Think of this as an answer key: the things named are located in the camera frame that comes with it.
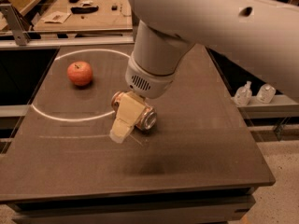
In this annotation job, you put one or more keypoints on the clear sanitizer bottle left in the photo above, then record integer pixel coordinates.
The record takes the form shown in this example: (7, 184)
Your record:
(243, 94)

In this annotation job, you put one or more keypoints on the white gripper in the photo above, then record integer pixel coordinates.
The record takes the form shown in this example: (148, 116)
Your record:
(149, 79)

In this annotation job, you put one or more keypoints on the orange patterned soda can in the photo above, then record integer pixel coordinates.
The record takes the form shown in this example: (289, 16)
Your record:
(148, 118)

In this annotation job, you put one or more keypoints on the black flat device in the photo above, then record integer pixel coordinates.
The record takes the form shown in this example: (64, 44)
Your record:
(84, 10)

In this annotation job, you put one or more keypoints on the small black box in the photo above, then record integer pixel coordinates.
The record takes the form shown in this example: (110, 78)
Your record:
(114, 7)

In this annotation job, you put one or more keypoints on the left metal bracket post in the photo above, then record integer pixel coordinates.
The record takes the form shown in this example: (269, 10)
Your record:
(16, 23)

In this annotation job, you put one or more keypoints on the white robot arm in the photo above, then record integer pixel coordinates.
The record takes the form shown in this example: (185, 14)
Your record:
(261, 36)

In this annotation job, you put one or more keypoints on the white paper sheet left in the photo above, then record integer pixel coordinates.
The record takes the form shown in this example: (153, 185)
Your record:
(56, 17)

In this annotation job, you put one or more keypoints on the red apple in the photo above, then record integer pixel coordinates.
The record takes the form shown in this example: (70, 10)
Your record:
(80, 73)

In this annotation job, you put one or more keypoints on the clear sanitizer bottle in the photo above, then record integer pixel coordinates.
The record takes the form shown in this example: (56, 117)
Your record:
(265, 94)
(243, 94)

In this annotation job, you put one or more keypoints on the wooden background table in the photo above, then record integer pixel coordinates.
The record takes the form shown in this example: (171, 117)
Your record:
(105, 19)

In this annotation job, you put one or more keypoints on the clear sanitizer bottle right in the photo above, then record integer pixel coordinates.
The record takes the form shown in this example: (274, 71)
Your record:
(265, 94)

